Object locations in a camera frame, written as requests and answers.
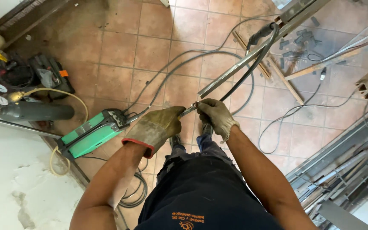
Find person's left hand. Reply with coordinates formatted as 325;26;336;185
122;106;186;159

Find person's right hand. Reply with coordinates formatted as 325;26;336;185
196;98;241;143

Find yellow-handled metal pliers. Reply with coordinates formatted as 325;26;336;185
178;101;200;120

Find black welding torch hose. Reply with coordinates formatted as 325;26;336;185
218;22;280;103

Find person's right black shoe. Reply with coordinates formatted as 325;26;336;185
201;123;214;137

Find person's black shoe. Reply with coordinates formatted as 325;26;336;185
170;134;182;149
201;123;214;137

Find person's left black shoe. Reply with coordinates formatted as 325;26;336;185
170;134;182;149

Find long steel channel profile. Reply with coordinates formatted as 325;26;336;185
198;0;332;99

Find person's dark navy workwear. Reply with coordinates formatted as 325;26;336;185
134;134;284;230

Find green welding machine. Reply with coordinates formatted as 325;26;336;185
57;109;131;159

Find long wooden slat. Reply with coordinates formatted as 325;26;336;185
266;56;305;105

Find scattered small metal offcuts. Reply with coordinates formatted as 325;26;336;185
278;16;324;69

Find black tool case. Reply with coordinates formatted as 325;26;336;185
27;53;75;100

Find rusty steel bar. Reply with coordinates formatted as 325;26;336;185
284;41;368;81

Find grey gas cylinder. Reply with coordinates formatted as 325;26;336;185
0;102;75;122

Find pile of steel profiles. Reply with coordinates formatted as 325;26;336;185
286;95;368;230

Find thin steel rods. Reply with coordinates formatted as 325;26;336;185
320;11;368;63

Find heap of dark tools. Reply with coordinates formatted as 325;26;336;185
0;49;37;90

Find gas regulator with gauges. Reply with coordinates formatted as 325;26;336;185
0;83;25;108

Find thick grey welder cable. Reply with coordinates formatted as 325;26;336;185
123;50;255;123

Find coiled black cable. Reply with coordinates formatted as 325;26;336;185
116;158;149;209

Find thin grey power cable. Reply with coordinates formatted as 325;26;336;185
258;67;358;155

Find yellow gas hose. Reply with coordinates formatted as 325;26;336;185
24;88;89;177

